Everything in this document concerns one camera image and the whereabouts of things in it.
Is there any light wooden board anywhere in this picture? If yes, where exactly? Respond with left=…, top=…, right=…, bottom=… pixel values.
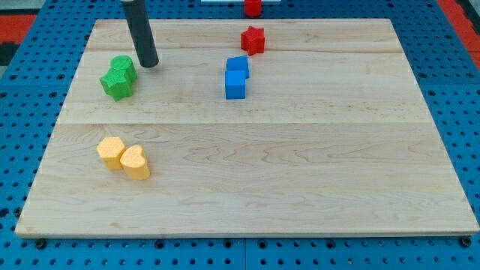
left=16, top=19, right=479, bottom=239

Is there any blue cube block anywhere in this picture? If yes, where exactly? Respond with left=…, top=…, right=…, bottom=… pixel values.
left=224, top=70, right=246, bottom=100

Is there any blue pentagon block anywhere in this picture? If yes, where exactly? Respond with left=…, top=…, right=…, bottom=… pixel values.
left=226, top=55, right=250, bottom=79

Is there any red star block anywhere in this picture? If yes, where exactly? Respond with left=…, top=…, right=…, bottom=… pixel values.
left=241, top=25, right=266, bottom=56

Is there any yellow heart block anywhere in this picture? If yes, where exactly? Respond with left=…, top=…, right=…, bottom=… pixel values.
left=120, top=145, right=151, bottom=180

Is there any red cylinder block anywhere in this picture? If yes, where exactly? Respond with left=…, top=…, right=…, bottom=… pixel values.
left=244, top=0, right=263, bottom=17

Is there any yellow hexagon block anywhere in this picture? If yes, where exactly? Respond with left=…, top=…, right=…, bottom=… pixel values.
left=96, top=137, right=126, bottom=170

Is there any green star block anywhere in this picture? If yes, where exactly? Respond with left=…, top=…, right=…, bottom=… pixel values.
left=100, top=68, right=137, bottom=101

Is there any green cylinder block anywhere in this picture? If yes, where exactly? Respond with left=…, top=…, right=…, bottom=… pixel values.
left=110, top=55, right=137, bottom=83

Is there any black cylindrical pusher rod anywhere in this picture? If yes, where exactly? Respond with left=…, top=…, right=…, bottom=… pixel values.
left=121, top=0, right=160, bottom=68

